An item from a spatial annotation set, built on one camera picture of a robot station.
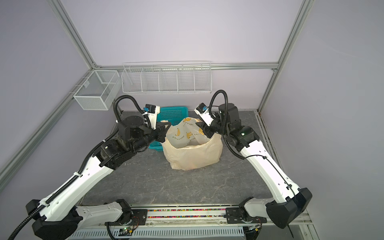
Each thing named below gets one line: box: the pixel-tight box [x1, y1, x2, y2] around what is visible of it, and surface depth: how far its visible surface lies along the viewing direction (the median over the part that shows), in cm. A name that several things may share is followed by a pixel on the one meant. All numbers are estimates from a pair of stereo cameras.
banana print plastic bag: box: [162, 117, 224, 171], surface depth 79 cm
